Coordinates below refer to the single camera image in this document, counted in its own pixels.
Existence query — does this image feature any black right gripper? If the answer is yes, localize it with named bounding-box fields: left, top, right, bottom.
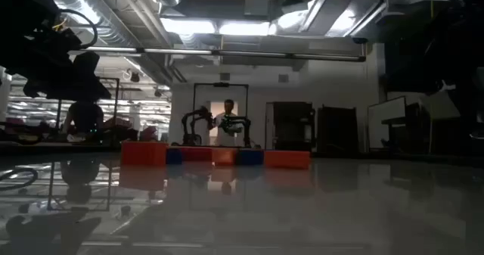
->
left=383, top=3, right=484, bottom=94

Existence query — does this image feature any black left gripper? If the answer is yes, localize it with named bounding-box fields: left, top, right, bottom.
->
left=0, top=20, right=113, bottom=101

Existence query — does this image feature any small orange toy brick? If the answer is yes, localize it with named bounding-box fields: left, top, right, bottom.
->
left=121, top=141, right=169, bottom=167

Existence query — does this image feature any small blue toy brick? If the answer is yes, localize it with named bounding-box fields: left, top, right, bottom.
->
left=166, top=148, right=184, bottom=166

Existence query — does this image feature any large red toy brick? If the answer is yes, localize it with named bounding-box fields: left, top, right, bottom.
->
left=181, top=147, right=213, bottom=163

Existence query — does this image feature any large orange toy brick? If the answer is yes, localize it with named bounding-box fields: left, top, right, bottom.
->
left=263, top=150, right=312, bottom=170
left=211, top=148, right=238, bottom=166

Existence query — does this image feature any large blue toy brick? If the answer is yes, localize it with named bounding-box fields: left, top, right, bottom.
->
left=236, top=148, right=265, bottom=166

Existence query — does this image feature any seated person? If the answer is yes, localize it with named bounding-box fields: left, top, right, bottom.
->
left=61, top=99, right=105, bottom=143

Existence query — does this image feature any whiteboard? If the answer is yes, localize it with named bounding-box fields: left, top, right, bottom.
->
left=367, top=95, right=408, bottom=151

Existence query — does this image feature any dark upright panel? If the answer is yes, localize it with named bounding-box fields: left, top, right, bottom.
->
left=316, top=105, right=360, bottom=155

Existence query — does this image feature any dark tall cabinet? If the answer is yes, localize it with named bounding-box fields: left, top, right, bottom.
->
left=272, top=101, right=316, bottom=152

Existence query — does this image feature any bright ceiling light panel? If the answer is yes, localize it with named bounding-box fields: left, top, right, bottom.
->
left=218, top=20, right=273, bottom=37
left=160, top=17, right=217, bottom=36

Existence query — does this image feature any long ceiling light bar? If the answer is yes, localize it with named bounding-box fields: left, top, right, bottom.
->
left=83, top=45, right=367, bottom=63

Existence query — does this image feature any standing person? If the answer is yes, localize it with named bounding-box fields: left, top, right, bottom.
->
left=213, top=98, right=243, bottom=148

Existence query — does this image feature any grey ceiling box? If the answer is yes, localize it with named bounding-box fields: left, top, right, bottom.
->
left=243, top=0, right=270, bottom=18

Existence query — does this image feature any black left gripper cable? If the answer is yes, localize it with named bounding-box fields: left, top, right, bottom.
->
left=56, top=8, right=99, bottom=50

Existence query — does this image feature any black cable loop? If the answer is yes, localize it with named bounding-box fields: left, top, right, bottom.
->
left=0, top=166, right=39, bottom=192

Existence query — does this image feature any black background rig frame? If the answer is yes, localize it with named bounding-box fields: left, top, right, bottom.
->
left=192, top=82, right=250, bottom=148

